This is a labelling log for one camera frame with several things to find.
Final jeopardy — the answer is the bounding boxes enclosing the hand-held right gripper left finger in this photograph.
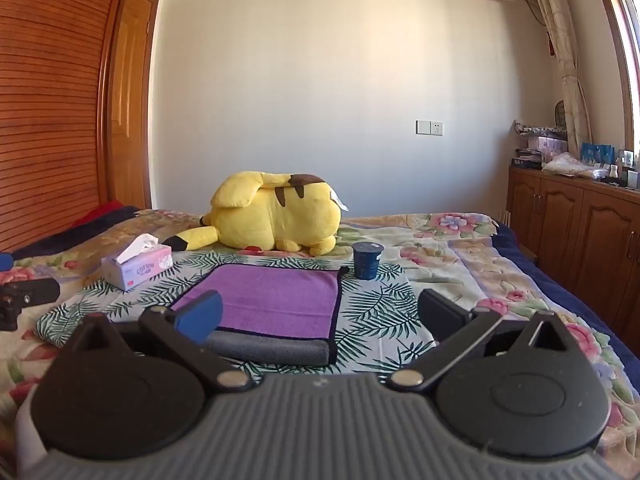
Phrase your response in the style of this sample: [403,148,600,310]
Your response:
[64,289,255,394]

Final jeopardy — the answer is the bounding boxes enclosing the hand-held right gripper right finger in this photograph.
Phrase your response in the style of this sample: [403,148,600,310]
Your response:
[389,288,577,393]

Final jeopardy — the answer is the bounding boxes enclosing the purple towel with grey back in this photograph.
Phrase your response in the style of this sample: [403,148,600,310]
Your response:
[169,263,350,367]

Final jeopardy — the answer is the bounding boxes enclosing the leaf print cloth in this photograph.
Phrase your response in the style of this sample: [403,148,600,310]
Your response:
[35,249,437,377]

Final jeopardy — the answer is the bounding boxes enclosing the tissue box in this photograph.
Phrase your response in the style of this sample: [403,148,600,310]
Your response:
[101,233,174,292]

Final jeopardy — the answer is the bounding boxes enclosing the dark blue cup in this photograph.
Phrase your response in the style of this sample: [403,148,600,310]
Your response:
[351,241,385,281]

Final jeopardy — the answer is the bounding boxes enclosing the red cloth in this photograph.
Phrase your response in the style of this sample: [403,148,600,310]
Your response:
[70,200,142,231]

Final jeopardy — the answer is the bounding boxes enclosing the dark blue blanket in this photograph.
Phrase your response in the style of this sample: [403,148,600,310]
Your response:
[492,219,640,361]

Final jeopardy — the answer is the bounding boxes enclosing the yellow plush toy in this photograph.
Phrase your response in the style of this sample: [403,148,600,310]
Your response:
[162,171,350,256]

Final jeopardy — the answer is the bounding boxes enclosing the louvered wooden wardrobe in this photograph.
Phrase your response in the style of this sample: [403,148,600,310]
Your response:
[0,0,137,254]

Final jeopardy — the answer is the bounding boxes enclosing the wooden cabinet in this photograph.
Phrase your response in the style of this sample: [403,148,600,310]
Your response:
[506,165,640,322]

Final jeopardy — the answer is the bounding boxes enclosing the stack of boxes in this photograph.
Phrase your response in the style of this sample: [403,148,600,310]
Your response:
[510,119,569,170]

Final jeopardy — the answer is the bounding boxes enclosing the wooden door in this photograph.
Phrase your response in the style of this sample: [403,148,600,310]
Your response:
[107,0,160,210]

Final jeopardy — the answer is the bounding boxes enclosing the floral plastic bag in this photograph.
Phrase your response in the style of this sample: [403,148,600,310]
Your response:
[542,152,610,180]

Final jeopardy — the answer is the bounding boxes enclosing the blue gift boxes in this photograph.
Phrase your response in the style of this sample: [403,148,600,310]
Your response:
[580,142,617,165]

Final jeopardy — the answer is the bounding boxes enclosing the patterned beige curtain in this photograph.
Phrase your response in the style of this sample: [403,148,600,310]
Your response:
[522,0,594,147]

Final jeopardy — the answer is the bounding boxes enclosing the wooden window frame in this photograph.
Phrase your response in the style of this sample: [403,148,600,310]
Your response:
[587,0,640,157]

